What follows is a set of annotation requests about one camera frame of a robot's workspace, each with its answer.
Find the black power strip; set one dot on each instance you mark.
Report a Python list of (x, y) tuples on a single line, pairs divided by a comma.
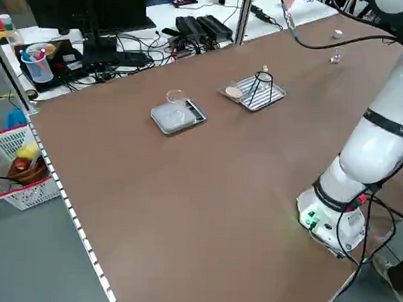
[(261, 13)]

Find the blue plastic object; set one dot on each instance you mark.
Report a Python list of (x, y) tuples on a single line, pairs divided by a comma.
[(15, 117)]

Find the black power supply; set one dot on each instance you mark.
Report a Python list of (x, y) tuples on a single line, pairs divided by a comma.
[(190, 26), (215, 26)]

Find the aluminium corner post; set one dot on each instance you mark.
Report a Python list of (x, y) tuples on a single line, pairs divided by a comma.
[(14, 79)]

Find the clear pen cup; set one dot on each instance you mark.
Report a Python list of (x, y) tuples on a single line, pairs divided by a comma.
[(38, 68)]

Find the black monitor on stand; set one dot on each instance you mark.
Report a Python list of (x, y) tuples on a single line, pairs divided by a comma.
[(94, 6)]

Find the silver digital scale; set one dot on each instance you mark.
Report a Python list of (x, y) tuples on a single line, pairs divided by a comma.
[(171, 121)]

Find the yellow sponge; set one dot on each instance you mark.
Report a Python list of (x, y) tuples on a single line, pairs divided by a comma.
[(27, 150)]

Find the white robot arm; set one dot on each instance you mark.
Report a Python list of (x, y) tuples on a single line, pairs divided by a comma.
[(376, 142)]

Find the brown wooden bowl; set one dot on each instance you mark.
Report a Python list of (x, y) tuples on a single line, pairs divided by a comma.
[(26, 171)]

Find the glass alcohol lamp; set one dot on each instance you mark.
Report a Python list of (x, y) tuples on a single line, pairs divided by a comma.
[(266, 68)]

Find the small glass beaker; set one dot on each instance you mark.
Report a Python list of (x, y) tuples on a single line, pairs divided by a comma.
[(335, 58)]

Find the white plastic bottle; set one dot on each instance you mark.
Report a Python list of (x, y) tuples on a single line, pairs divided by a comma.
[(6, 22)]

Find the flat black box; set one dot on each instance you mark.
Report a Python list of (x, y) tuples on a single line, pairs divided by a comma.
[(68, 61)]

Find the aluminium frame post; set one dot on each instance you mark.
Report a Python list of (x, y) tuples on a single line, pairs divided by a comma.
[(243, 19)]

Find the large glass beaker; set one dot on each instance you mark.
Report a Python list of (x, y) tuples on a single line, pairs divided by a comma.
[(175, 95)]

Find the white plastic basket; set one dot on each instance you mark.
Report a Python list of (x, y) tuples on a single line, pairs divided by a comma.
[(8, 142)]

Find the ribbed metal tray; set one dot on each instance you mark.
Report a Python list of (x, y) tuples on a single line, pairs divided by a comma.
[(267, 97)]

